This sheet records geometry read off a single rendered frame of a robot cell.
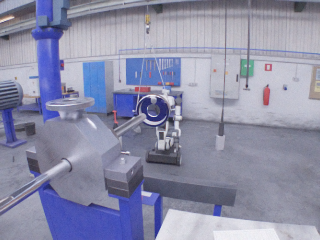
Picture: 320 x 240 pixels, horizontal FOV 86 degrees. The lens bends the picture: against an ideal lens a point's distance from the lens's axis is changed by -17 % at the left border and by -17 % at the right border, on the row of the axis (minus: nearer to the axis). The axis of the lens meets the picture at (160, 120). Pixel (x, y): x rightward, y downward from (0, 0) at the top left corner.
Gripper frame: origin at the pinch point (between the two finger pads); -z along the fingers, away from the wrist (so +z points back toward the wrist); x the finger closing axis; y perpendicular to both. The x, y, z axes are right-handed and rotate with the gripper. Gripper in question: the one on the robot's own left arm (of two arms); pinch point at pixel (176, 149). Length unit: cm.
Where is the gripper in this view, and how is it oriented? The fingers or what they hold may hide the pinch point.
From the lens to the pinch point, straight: 307.2
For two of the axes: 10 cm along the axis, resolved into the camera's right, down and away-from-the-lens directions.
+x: 1.9, -3.2, -9.3
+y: 9.8, 1.1, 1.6
